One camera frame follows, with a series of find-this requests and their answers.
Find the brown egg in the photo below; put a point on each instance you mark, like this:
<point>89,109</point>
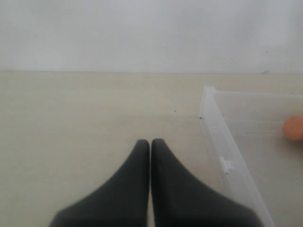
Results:
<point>293,128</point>

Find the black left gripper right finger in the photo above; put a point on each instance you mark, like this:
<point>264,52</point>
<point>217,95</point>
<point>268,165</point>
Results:
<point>180,200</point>

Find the clear plastic box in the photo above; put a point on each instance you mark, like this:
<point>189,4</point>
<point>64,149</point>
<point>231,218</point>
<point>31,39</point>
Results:
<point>260,167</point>

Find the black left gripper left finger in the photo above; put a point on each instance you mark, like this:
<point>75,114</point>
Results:
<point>122,201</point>

